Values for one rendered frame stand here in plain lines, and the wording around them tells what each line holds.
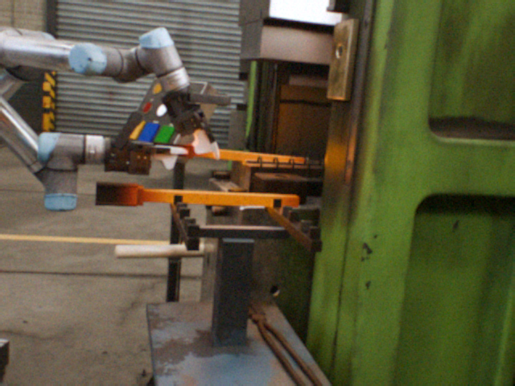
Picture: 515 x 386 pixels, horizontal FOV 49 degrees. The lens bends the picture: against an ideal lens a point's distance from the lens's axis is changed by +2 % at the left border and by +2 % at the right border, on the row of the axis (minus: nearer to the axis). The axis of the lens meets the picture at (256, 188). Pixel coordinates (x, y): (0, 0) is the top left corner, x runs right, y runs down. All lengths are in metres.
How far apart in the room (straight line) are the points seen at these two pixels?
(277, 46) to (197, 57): 8.05
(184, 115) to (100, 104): 8.15
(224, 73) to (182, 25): 1.02
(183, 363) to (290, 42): 0.84
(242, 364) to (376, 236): 0.38
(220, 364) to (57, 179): 0.65
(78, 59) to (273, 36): 0.48
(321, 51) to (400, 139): 0.45
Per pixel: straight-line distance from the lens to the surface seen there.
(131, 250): 1.92
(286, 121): 1.77
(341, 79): 1.28
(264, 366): 1.07
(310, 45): 1.51
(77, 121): 9.68
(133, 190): 1.16
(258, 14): 1.51
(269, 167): 1.49
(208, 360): 1.08
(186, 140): 1.91
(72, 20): 9.71
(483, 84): 1.34
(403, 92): 1.17
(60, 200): 1.48
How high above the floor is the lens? 1.19
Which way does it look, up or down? 10 degrees down
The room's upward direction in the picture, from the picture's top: 5 degrees clockwise
